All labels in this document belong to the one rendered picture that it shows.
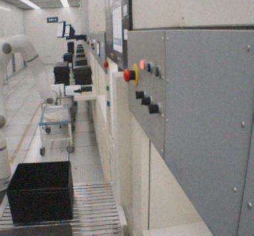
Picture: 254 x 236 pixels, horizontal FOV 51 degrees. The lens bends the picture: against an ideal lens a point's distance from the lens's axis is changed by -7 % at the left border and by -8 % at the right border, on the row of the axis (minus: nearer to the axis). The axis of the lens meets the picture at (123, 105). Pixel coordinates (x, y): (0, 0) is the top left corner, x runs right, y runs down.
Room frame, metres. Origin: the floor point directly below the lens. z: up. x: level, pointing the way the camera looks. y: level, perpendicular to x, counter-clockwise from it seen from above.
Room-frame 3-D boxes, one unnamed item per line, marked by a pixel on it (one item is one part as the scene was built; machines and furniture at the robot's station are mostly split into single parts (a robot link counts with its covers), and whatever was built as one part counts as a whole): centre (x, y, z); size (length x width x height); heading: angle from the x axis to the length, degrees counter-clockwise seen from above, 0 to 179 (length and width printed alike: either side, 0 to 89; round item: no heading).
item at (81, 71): (4.23, 0.60, 0.93); 0.30 x 0.28 x 0.26; 6
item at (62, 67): (5.25, 1.16, 0.85); 0.30 x 0.28 x 0.26; 8
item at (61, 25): (4.71, 0.83, 1.59); 0.50 x 0.41 x 0.36; 99
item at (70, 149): (3.89, 0.97, 0.24); 0.97 x 0.52 x 0.48; 11
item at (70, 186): (1.15, 0.39, 0.85); 0.28 x 0.28 x 0.17; 8
